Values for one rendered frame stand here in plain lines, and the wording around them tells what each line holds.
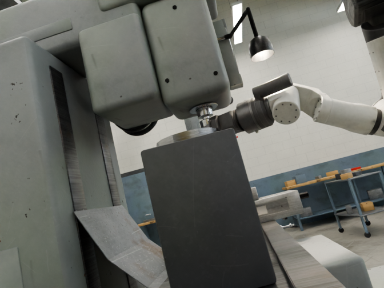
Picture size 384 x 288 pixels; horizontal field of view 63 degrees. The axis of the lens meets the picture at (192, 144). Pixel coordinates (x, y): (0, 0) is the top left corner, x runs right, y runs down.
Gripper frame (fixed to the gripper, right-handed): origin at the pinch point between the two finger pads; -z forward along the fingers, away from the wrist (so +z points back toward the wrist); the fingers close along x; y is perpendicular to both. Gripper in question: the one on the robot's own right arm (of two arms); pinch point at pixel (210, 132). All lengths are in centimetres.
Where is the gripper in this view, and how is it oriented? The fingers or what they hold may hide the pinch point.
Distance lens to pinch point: 90.6
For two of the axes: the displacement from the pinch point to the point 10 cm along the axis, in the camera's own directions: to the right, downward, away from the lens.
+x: -5.1, -0.3, -8.6
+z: 8.2, -3.2, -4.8
